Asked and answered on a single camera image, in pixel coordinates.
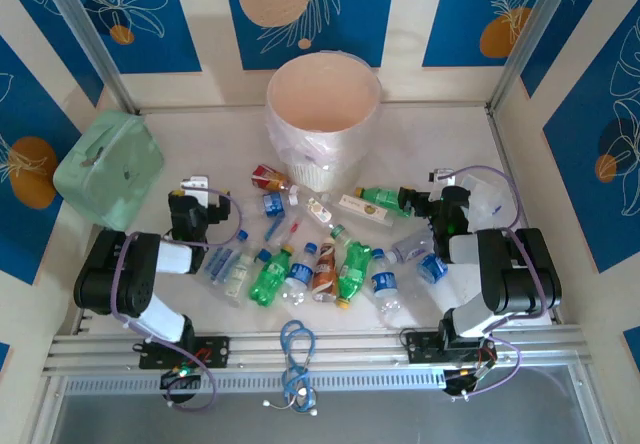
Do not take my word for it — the green bottle yellow cap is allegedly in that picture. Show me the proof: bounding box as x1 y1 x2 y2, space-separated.
354 186 411 220
248 246 295 309
335 241 372 310

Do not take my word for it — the crushed clear blue label bottle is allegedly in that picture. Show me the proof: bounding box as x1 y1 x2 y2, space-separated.
417 252 449 285
387 236 436 265

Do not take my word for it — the long blue label bottle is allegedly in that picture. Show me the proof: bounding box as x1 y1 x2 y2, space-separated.
202 229 250 285

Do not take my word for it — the white carton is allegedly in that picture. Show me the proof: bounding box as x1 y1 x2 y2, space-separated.
338 193 394 228

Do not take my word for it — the red orange label bottle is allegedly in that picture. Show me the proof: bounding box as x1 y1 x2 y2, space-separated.
251 164 291 191

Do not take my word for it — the white cap blue label bottle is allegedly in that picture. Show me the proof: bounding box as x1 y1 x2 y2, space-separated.
243 186 301 220

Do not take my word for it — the clear bottle pale green label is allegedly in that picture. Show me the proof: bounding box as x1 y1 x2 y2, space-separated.
222 251 256 305

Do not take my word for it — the clear bottle red blue inside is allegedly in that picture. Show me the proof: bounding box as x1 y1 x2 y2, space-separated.
255 217 304 264

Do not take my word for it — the green cap clear bottle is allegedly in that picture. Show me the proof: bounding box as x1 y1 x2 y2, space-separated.
299 196 347 240

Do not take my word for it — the brown drink bottle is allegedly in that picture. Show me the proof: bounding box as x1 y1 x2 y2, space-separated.
312 236 337 304

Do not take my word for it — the white bin with plastic liner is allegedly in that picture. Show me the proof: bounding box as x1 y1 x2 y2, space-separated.
264 51 384 198

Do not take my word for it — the clear plastic container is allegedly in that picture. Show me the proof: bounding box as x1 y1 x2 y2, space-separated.
459 173 506 225

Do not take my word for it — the mint green zip pouch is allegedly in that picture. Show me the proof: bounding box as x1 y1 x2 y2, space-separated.
52 109 166 230

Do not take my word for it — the blue stethoscope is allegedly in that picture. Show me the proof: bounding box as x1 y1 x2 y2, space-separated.
263 319 319 418

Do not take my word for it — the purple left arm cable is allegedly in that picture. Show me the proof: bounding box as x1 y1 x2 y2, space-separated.
110 187 245 413

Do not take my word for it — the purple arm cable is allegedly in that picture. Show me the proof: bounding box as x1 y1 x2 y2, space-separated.
110 187 245 413
439 164 546 398

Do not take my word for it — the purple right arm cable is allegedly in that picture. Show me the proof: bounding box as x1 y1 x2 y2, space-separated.
439 164 546 398

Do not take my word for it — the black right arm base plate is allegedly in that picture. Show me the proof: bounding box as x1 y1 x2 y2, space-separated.
402 328 496 365

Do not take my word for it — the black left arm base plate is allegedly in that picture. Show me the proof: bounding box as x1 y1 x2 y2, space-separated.
138 336 231 370

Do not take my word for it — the aluminium mounting rail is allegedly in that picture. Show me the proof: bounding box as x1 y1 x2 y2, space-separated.
42 326 594 378

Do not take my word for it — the black connector board with wires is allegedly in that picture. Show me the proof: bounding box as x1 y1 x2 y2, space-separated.
442 367 490 396
159 368 202 391

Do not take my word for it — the grey slotted cable duct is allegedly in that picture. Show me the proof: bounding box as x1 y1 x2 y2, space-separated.
62 369 449 396

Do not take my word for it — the aluminium frame post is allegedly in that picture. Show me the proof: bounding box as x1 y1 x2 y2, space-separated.
34 0 139 115
487 0 576 115

